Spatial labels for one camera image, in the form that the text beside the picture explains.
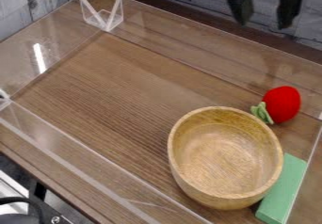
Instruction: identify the red felt fruit green leaf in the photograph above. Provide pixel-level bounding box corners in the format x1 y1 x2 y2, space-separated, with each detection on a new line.
250 86 302 124

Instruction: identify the wooden bowl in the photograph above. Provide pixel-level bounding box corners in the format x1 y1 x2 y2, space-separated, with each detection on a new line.
167 106 283 210

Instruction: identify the green rectangular block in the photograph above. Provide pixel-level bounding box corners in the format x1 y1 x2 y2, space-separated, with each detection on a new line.
255 153 308 224

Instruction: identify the black metal table leg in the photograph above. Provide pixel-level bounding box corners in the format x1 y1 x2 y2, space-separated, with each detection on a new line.
30 179 91 224

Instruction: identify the clear acrylic corner bracket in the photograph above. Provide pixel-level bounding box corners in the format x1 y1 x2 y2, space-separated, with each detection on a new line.
79 0 123 32

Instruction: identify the clear acrylic front wall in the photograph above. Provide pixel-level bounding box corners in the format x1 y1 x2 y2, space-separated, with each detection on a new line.
0 89 211 224

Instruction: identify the black cable bottom left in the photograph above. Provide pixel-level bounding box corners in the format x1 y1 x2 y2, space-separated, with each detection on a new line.
0 197 43 224

